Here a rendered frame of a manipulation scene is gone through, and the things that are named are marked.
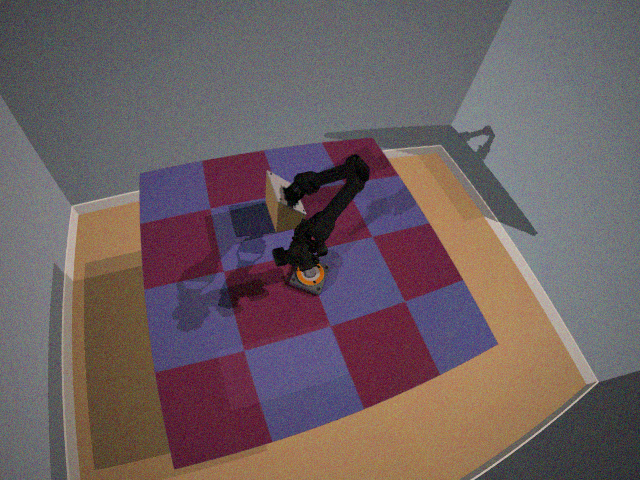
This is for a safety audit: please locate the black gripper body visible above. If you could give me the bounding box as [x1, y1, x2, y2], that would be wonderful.
[272, 242, 328, 267]

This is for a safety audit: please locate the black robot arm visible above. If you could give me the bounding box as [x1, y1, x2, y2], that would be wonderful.
[283, 154, 370, 271]

